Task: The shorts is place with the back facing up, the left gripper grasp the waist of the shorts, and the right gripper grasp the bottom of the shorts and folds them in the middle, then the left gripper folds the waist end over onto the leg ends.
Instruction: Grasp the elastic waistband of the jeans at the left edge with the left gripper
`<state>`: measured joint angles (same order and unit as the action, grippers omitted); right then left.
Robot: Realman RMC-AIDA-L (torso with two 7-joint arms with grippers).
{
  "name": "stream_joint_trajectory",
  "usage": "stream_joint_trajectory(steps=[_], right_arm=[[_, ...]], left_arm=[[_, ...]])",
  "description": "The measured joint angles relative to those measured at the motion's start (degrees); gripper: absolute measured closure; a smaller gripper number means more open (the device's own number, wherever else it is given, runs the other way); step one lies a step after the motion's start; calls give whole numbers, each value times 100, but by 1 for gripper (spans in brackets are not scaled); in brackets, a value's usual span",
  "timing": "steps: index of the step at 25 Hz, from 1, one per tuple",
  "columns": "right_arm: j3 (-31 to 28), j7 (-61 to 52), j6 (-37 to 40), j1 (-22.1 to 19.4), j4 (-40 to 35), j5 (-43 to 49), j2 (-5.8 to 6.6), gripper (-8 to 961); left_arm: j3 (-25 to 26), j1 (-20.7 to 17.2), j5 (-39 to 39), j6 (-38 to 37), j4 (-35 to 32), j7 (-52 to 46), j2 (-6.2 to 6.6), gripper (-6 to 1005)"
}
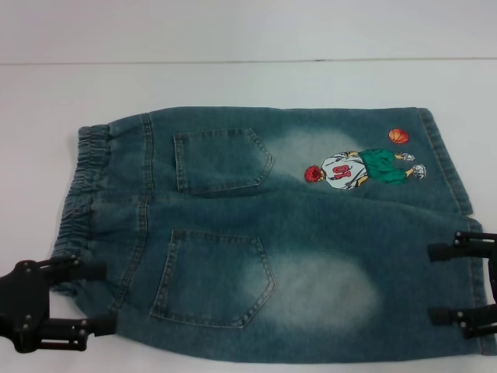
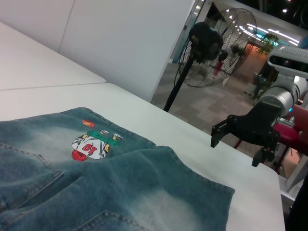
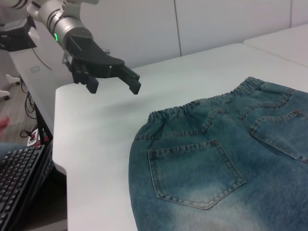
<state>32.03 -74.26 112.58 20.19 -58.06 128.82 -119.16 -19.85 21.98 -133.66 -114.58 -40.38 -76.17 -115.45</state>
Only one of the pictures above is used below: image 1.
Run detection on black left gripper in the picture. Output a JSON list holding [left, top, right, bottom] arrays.
[[0, 255, 118, 354]]

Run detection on blue denim shorts with print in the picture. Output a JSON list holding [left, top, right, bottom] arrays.
[[52, 105, 491, 361]]

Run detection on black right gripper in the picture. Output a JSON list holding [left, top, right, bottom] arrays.
[[426, 231, 497, 339]]

